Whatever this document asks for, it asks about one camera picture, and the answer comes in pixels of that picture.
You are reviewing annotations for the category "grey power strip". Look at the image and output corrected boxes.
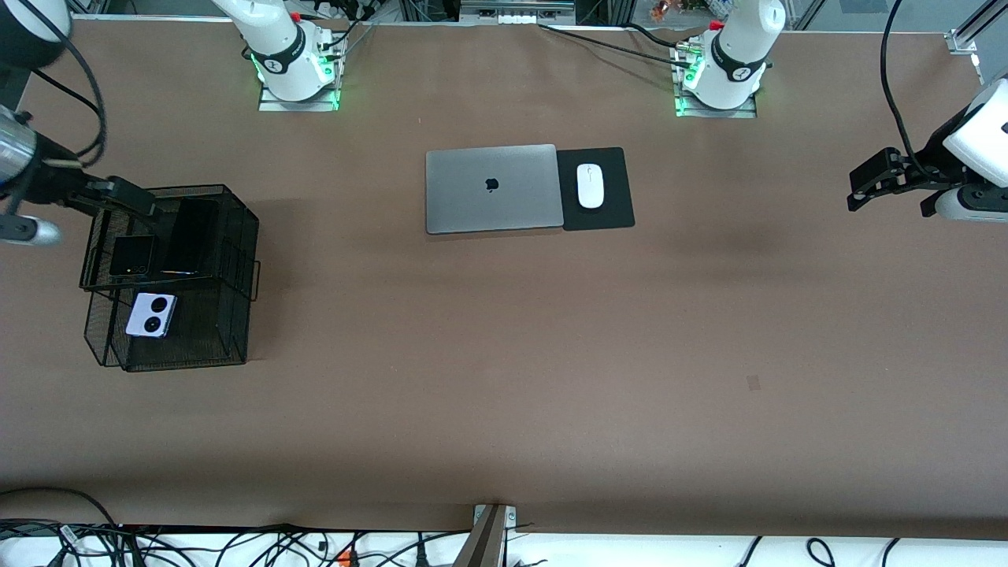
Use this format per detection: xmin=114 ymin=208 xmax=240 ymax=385
xmin=461 ymin=0 xmax=576 ymax=26

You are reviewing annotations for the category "tangled black cables bundle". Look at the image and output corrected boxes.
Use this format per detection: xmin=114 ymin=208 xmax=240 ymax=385
xmin=118 ymin=524 xmax=473 ymax=567

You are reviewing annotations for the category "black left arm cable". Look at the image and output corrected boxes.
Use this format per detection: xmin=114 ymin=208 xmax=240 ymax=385
xmin=880 ymin=0 xmax=934 ymax=170

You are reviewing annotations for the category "long black smartphone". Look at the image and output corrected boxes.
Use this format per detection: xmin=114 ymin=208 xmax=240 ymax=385
xmin=161 ymin=198 xmax=222 ymax=278

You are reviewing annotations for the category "black table cable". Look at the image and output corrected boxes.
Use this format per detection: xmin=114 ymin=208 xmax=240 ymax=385
xmin=538 ymin=22 xmax=698 ymax=72
xmin=622 ymin=22 xmax=687 ymax=48

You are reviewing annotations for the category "black mouse pad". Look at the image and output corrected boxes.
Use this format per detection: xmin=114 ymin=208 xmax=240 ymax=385
xmin=556 ymin=146 xmax=636 ymax=232

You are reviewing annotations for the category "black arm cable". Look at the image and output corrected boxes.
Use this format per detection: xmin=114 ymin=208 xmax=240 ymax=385
xmin=16 ymin=0 xmax=109 ymax=168
xmin=880 ymin=0 xmax=934 ymax=170

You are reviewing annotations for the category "white computer mouse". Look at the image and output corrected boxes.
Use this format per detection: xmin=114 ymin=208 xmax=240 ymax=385
xmin=576 ymin=163 xmax=606 ymax=210

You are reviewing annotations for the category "black square flip phone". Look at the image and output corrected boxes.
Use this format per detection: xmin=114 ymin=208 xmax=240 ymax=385
xmin=108 ymin=234 xmax=159 ymax=279

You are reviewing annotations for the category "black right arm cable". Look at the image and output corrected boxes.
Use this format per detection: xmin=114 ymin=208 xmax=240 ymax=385
xmin=16 ymin=0 xmax=109 ymax=168

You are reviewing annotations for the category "black wire mesh organizer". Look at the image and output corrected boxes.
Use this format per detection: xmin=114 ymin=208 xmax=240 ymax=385
xmin=79 ymin=183 xmax=262 ymax=372

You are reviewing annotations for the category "silver closed laptop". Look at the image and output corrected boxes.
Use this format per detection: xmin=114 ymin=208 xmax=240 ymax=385
xmin=425 ymin=143 xmax=565 ymax=235

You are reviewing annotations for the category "aluminium camera post bracket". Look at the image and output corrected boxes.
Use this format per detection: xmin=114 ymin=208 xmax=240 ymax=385
xmin=453 ymin=504 xmax=518 ymax=567

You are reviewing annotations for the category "thick black floor cable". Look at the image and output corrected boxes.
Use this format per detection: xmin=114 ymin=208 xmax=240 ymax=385
xmin=0 ymin=487 xmax=123 ymax=567

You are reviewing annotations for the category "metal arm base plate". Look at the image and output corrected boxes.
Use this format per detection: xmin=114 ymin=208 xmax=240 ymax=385
xmin=671 ymin=39 xmax=758 ymax=119
xmin=258 ymin=39 xmax=347 ymax=113

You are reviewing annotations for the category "aluminium frame profile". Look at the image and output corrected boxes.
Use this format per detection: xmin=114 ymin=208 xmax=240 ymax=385
xmin=945 ymin=0 xmax=1008 ymax=56

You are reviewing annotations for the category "lavender white flip phone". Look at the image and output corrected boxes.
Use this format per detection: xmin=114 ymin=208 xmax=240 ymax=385
xmin=124 ymin=292 xmax=179 ymax=339

